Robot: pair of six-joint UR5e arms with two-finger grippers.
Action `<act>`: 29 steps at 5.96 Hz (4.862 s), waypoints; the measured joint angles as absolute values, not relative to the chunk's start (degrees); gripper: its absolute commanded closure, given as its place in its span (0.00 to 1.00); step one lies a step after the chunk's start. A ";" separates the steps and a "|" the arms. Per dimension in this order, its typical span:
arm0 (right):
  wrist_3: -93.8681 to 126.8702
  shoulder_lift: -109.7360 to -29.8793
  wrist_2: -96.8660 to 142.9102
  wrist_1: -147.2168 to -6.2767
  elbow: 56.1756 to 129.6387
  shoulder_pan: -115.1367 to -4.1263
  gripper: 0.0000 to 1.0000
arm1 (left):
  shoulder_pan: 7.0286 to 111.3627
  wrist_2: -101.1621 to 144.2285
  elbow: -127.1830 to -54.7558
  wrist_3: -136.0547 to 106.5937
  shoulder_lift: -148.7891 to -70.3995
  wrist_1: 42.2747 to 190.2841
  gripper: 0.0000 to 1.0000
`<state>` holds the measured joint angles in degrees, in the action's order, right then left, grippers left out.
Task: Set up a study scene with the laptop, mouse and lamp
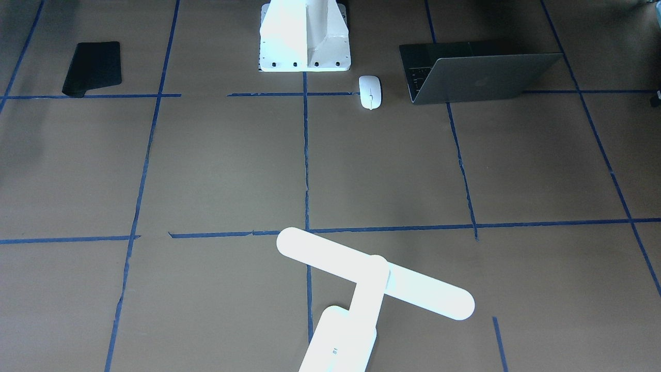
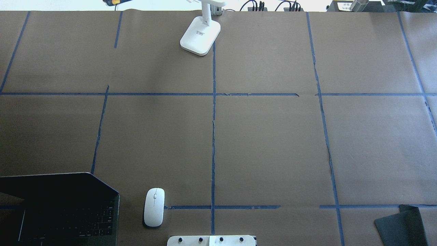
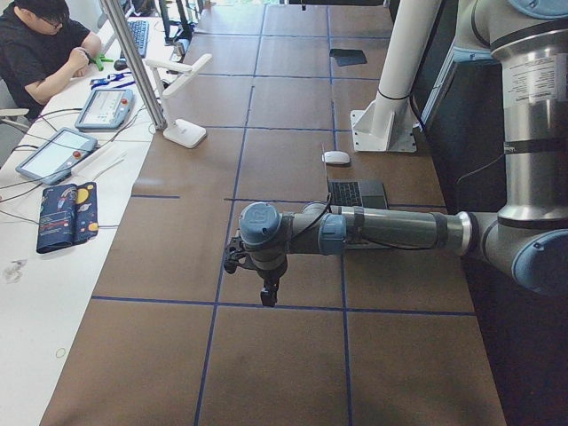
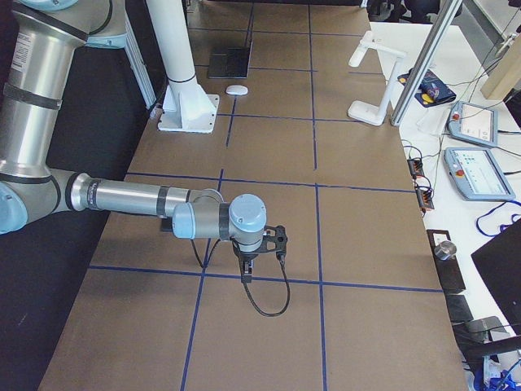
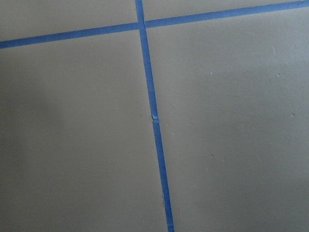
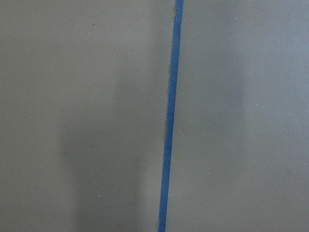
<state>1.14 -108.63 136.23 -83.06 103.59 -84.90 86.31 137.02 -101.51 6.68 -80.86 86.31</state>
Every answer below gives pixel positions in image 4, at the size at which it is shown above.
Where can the white desk lamp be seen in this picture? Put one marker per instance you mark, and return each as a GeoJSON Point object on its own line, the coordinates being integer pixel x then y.
{"type": "Point", "coordinates": [374, 111]}

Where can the teach pendant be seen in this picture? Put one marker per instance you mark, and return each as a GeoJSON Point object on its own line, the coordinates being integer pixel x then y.
{"type": "Point", "coordinates": [473, 124]}
{"type": "Point", "coordinates": [476, 174]}

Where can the grey laptop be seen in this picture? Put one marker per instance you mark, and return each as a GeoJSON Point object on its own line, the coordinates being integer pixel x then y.
{"type": "Point", "coordinates": [229, 62]}

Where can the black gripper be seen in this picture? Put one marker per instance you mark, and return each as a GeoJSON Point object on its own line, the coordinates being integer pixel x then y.
{"type": "Point", "coordinates": [247, 257]}

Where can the lower black connector box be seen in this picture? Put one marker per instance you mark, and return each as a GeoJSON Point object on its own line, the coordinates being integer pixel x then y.
{"type": "Point", "coordinates": [425, 197]}

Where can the white computer mouse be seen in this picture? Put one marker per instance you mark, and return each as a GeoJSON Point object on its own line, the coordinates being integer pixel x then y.
{"type": "Point", "coordinates": [236, 90]}

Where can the upper black connector box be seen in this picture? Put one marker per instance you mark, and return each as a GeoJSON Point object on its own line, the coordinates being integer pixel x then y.
{"type": "Point", "coordinates": [415, 167]}

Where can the black connector box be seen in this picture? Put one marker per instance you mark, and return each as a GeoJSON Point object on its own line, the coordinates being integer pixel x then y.
{"type": "Point", "coordinates": [425, 197]}
{"type": "Point", "coordinates": [415, 167]}

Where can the silver metal cylinder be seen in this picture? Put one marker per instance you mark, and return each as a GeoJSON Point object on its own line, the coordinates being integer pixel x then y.
{"type": "Point", "coordinates": [445, 250]}

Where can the upper teach pendant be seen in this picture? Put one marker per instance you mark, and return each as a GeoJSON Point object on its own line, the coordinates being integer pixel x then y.
{"type": "Point", "coordinates": [473, 124]}

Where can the dark blue space pouch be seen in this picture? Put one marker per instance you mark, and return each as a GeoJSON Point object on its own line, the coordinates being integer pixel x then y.
{"type": "Point", "coordinates": [433, 92]}

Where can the lower teach pendant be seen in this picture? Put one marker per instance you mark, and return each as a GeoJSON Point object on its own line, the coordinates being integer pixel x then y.
{"type": "Point", "coordinates": [476, 174]}

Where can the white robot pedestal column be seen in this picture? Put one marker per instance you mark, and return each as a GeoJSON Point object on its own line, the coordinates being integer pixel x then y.
{"type": "Point", "coordinates": [186, 107]}

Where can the aluminium frame post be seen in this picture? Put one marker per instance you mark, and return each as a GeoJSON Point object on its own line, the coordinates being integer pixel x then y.
{"type": "Point", "coordinates": [447, 13]}

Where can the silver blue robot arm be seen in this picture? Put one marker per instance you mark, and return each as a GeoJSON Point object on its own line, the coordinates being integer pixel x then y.
{"type": "Point", "coordinates": [50, 32]}

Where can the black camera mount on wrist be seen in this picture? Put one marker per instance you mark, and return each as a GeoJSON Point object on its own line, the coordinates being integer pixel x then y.
{"type": "Point", "coordinates": [274, 240]}

